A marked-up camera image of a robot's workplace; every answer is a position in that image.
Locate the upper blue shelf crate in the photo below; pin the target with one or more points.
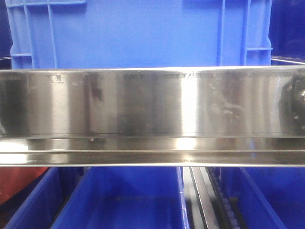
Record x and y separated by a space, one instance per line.
70 34

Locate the lower middle blue bin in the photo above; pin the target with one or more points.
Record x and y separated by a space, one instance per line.
126 198

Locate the blue bin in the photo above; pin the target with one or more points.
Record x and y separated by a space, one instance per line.
126 198
41 206
267 197

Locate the metal roller track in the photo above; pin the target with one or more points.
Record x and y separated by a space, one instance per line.
207 206

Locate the lower right blue bin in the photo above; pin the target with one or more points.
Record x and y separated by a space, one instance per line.
267 197

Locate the lower left blue bin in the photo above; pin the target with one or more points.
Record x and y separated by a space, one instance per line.
41 206

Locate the red object lower left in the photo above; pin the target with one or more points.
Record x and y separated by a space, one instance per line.
14 179

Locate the stainless steel shelf rail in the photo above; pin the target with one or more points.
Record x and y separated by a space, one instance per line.
251 116

